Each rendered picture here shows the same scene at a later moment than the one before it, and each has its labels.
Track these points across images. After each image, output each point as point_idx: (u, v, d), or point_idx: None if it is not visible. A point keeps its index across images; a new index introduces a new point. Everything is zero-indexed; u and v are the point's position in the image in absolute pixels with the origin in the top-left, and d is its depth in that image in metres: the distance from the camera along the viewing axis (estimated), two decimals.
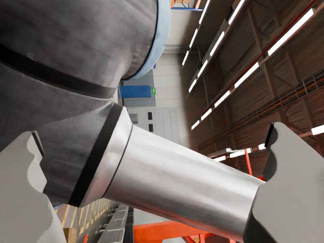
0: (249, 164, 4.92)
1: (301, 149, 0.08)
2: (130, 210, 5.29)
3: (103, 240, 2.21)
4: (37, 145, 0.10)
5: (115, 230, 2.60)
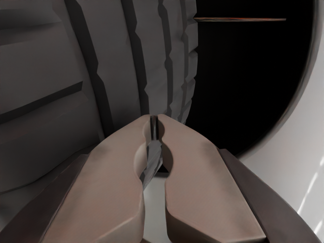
0: None
1: (184, 132, 0.10)
2: None
3: None
4: (151, 129, 0.11)
5: None
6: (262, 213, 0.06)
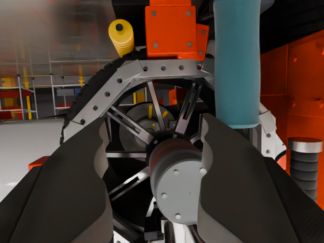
0: None
1: (228, 134, 0.10)
2: None
3: None
4: (107, 131, 0.11)
5: None
6: (304, 231, 0.05)
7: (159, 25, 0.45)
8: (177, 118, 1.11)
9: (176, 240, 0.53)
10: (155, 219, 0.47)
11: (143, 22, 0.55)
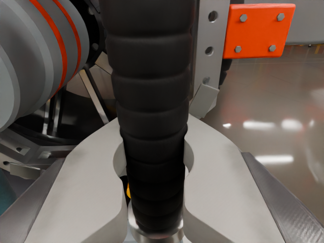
0: None
1: (207, 132, 0.10)
2: None
3: None
4: None
5: None
6: (284, 221, 0.06)
7: None
8: None
9: None
10: None
11: (122, 180, 0.56)
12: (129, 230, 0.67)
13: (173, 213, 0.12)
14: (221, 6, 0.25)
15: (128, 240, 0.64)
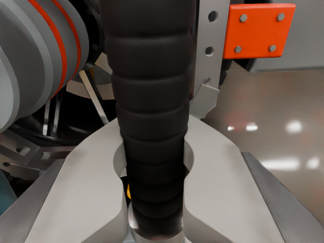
0: None
1: (207, 132, 0.10)
2: None
3: None
4: None
5: None
6: (284, 221, 0.06)
7: None
8: None
9: None
10: None
11: (122, 180, 0.56)
12: (129, 230, 0.67)
13: (173, 214, 0.12)
14: (221, 6, 0.25)
15: (128, 240, 0.64)
